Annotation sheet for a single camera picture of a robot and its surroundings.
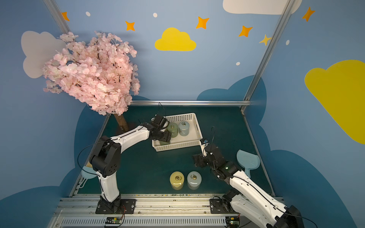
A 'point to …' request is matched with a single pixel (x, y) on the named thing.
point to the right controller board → (232, 222)
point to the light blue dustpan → (247, 160)
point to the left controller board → (113, 221)
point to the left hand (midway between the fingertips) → (165, 134)
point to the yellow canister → (177, 179)
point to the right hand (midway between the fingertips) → (202, 151)
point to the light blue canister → (184, 128)
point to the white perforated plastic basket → (193, 139)
